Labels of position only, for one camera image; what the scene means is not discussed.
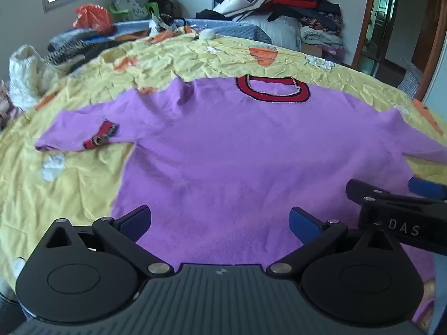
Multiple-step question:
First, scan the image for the dark metal door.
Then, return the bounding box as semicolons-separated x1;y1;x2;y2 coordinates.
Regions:
371;0;402;51

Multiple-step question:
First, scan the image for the wooden door frame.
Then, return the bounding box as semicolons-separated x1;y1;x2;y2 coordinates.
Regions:
351;0;447;102

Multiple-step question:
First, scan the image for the dark bag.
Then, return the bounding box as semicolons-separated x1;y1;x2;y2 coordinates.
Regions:
148;0;183;20

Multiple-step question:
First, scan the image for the purple sweater with red collar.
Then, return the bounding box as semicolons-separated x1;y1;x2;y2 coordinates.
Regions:
34;75;447;333

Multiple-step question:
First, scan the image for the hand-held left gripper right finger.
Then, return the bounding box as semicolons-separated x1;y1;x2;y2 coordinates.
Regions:
266;207;402;281

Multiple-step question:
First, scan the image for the pink cloth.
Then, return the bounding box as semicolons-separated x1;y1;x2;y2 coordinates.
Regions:
0;80;19;130

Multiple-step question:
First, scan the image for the yellow printed bed quilt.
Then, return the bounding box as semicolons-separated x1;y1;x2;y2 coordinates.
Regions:
0;28;447;288

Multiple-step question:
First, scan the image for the blue quilted blanket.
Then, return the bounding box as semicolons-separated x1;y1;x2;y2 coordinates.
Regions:
113;17;272;44

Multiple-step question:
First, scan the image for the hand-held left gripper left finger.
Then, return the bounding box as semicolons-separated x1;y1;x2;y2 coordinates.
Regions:
37;205;175;280

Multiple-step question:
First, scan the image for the white crumpled cloth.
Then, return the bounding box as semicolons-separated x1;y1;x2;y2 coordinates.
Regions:
9;44;67;110

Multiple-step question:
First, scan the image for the pile of mixed clothes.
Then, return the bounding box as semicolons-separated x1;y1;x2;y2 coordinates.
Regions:
213;0;347;64

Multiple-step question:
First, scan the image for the orange plastic bag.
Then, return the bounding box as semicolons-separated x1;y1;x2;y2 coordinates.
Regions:
73;4;113;33

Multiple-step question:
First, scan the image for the white pillow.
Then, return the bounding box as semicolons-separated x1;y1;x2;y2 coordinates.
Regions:
241;16;303;51

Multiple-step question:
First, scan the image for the dark striped clothes heap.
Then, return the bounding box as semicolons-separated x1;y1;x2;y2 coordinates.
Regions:
47;30;117;74

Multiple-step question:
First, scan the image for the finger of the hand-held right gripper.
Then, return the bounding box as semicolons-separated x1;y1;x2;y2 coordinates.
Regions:
346;179;447;214
408;176;447;202

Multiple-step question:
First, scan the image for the green plastic stool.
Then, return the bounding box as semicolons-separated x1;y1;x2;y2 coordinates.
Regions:
110;2;159;21

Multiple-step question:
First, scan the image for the grey patterned cushion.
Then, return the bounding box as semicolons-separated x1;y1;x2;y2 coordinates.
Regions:
108;0;149;20

